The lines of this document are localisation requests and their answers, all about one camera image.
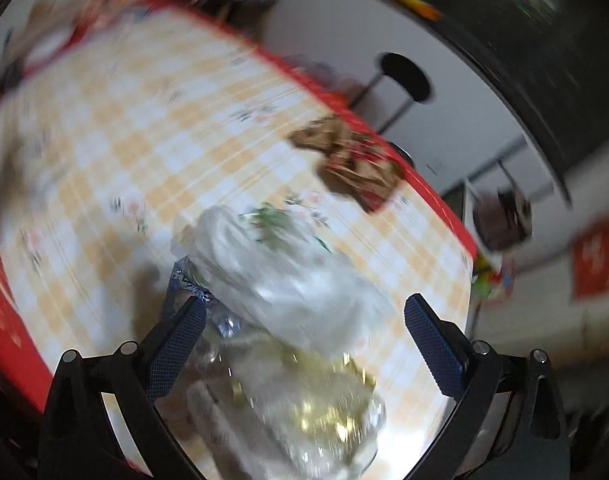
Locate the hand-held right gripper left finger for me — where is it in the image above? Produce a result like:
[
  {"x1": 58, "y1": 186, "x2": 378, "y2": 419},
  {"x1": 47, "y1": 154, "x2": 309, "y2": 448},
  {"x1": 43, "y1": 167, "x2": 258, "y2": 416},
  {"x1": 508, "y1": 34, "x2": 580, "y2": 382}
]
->
[{"x1": 37, "y1": 296, "x2": 208, "y2": 480}]

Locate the black round stool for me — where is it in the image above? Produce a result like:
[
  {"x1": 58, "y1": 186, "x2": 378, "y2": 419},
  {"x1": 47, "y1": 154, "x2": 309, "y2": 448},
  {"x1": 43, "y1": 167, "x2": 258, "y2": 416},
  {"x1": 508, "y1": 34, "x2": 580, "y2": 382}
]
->
[
  {"x1": 387, "y1": 141, "x2": 416, "y2": 163},
  {"x1": 352, "y1": 51, "x2": 432, "y2": 133}
]

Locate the brown snack wrapper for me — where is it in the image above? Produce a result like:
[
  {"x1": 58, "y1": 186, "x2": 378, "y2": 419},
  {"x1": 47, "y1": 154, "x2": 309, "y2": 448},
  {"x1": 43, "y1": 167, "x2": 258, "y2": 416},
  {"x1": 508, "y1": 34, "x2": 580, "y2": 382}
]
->
[{"x1": 288, "y1": 115, "x2": 405, "y2": 213}]

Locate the brown rice cooker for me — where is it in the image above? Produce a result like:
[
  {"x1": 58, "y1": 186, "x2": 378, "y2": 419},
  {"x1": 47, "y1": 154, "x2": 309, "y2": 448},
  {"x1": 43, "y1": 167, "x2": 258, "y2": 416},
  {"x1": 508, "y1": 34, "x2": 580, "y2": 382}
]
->
[{"x1": 472, "y1": 187, "x2": 533, "y2": 251}]

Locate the colourful plastic bag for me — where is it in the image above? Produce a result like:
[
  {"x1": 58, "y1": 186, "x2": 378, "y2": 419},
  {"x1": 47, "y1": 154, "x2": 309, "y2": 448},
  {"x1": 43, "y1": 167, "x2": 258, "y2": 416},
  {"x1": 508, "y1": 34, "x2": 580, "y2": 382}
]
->
[{"x1": 472, "y1": 255, "x2": 515, "y2": 301}]

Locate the red cloth on refrigerator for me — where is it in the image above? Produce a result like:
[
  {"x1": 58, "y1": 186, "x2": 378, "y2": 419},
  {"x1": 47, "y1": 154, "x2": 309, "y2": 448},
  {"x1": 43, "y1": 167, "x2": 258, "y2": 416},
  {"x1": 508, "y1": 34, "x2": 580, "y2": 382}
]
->
[{"x1": 569, "y1": 215, "x2": 609, "y2": 301}]

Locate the clear wrapper blue print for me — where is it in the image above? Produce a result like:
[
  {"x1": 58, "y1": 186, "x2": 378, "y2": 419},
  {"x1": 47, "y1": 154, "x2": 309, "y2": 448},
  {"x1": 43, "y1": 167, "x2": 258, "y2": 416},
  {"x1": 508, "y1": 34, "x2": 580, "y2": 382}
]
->
[{"x1": 164, "y1": 255, "x2": 245, "y2": 341}]

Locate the clear plastic bag gold foil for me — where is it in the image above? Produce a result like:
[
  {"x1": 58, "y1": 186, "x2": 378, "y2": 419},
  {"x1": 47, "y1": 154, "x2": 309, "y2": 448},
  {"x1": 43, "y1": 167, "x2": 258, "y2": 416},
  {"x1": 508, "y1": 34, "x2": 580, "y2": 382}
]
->
[{"x1": 184, "y1": 340, "x2": 388, "y2": 480}]

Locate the orange checked tablecloth red border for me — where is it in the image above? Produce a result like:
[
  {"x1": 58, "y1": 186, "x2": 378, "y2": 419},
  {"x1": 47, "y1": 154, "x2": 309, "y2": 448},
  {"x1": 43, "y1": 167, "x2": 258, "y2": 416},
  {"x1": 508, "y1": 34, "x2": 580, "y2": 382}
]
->
[{"x1": 0, "y1": 0, "x2": 478, "y2": 480}]

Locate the white plastic bag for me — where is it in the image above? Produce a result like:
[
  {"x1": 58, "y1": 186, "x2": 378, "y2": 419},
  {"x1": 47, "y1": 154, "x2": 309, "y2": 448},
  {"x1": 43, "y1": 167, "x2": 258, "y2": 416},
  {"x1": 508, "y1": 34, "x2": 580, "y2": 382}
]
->
[{"x1": 172, "y1": 205, "x2": 385, "y2": 361}]

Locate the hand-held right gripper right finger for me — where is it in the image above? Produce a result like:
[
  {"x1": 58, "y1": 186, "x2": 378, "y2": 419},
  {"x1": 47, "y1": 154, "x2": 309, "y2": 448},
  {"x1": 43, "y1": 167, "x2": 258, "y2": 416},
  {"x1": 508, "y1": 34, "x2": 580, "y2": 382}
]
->
[{"x1": 403, "y1": 292, "x2": 568, "y2": 480}]

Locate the orange packet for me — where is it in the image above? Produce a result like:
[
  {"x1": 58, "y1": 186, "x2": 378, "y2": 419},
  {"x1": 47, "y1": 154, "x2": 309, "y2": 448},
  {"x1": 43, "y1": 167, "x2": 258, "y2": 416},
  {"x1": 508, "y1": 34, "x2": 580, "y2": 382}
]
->
[{"x1": 379, "y1": 0, "x2": 443, "y2": 22}]

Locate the black frame rack white shelf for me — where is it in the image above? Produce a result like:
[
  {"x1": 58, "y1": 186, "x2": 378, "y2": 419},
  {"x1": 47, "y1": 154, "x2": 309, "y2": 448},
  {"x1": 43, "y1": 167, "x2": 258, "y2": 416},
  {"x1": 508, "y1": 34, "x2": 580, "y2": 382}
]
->
[{"x1": 459, "y1": 157, "x2": 535, "y2": 266}]

